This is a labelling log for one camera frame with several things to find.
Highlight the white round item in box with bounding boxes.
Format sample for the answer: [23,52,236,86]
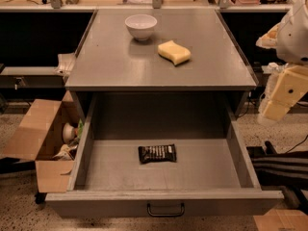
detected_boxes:
[62,123,76,143]

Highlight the grey open top drawer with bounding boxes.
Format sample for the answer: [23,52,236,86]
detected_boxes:
[46,92,283,218]

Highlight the dark striped robot base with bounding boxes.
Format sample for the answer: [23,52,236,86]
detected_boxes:
[246,141,308,214]

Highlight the grey cabinet counter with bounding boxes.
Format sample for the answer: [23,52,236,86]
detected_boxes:
[66,8,257,91]

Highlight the white ceramic bowl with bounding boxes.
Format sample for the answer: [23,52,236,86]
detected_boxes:
[125,14,157,40]

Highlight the black rxbar chocolate wrapper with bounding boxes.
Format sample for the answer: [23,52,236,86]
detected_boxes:
[138,144,177,164]

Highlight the yellow sponge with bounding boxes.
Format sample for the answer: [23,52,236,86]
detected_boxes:
[158,40,191,65]

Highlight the cardboard piece on floor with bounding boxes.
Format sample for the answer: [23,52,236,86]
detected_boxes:
[254,209,308,231]

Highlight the open cardboard box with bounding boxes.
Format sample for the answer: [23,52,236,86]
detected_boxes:
[3,91,81,193]

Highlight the black drawer handle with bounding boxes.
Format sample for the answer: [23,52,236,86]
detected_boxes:
[146,203,185,218]

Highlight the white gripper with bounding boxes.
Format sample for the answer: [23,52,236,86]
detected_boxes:
[256,0,308,123]

